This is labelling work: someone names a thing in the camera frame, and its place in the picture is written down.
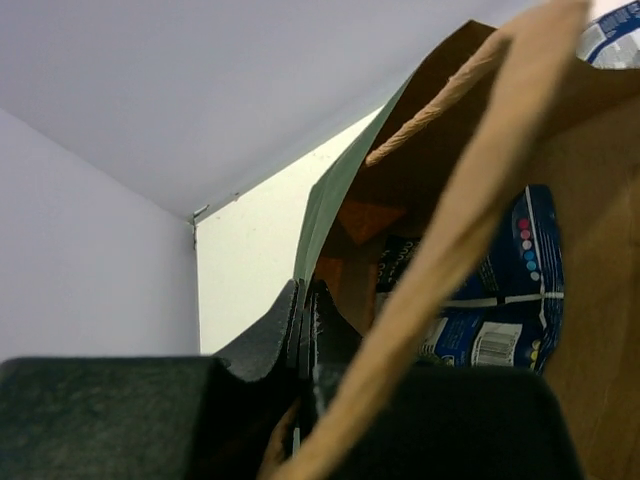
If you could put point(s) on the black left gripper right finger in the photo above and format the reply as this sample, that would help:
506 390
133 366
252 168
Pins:
476 422

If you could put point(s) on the dark blue pretzel packet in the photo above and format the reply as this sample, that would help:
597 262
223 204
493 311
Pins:
509 311

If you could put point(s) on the dark blue snack packet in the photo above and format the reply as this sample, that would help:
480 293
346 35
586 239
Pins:
611 41

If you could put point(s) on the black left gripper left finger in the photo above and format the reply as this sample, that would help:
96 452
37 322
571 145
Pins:
185 417

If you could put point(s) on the green paper bag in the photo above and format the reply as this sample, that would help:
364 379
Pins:
407 213

